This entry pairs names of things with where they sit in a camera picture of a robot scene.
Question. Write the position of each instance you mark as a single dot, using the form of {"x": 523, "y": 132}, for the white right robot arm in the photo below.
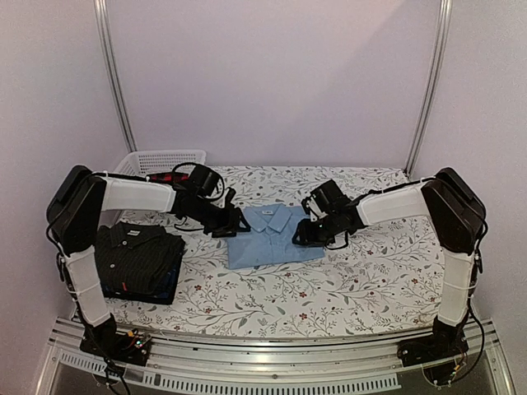
{"x": 456, "y": 213}

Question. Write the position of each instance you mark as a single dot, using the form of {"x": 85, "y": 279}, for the aluminium frame post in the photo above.
{"x": 437, "y": 58}
{"x": 116, "y": 91}

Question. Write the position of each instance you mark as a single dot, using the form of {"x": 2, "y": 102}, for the right aluminium frame post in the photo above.
{"x": 437, "y": 58}

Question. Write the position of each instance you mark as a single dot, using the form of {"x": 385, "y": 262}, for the floral patterned table cloth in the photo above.
{"x": 385, "y": 278}

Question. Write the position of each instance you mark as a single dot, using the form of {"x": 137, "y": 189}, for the aluminium front rail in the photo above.
{"x": 190, "y": 354}

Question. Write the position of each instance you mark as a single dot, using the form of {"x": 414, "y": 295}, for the red black patterned shirt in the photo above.
{"x": 168, "y": 177}

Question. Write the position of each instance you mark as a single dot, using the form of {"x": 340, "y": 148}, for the light blue long sleeve shirt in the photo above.
{"x": 269, "y": 240}

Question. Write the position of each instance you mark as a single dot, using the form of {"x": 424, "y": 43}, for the left aluminium frame post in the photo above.
{"x": 116, "y": 91}

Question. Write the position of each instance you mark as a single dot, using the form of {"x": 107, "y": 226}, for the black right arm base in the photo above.
{"x": 445, "y": 342}

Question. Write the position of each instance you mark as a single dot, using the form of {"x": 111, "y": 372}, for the black pinstriped shirt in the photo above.
{"x": 136, "y": 257}

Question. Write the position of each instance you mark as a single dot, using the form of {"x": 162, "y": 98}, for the white plastic laundry basket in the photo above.
{"x": 142, "y": 163}

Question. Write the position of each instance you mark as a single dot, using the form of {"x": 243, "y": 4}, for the perforated metal front panel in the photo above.
{"x": 210, "y": 382}

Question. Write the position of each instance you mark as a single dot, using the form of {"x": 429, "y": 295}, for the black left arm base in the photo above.
{"x": 131, "y": 347}

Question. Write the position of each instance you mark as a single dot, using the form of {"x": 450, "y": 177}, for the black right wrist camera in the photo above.
{"x": 328, "y": 198}

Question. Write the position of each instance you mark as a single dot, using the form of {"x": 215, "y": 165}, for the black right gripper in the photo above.
{"x": 307, "y": 234}

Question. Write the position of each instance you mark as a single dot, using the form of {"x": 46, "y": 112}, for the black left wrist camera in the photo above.
{"x": 208, "y": 183}

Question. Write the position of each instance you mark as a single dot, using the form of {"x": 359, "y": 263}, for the dark blue shirt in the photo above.
{"x": 163, "y": 294}

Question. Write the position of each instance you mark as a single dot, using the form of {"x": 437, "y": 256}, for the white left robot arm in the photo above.
{"x": 73, "y": 217}

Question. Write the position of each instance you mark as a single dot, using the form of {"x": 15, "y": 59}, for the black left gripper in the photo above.
{"x": 229, "y": 224}

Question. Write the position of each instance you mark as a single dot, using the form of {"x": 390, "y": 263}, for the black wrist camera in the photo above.
{"x": 328, "y": 198}
{"x": 208, "y": 183}

